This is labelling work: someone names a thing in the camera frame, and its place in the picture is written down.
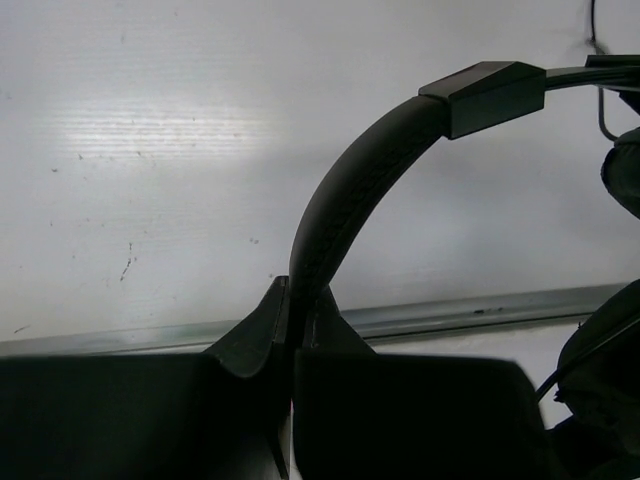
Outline black headphone cable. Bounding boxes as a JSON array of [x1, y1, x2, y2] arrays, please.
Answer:
[[534, 0, 619, 401]]

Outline black headphones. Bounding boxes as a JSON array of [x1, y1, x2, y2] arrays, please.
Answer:
[[289, 55, 639, 479]]

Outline aluminium front rail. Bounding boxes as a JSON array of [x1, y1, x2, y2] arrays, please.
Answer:
[[1, 283, 625, 357]]

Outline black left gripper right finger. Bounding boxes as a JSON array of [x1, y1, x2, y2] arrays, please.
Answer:
[[293, 291, 555, 479]]

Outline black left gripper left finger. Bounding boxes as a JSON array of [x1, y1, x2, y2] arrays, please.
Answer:
[[1, 276, 290, 479]]

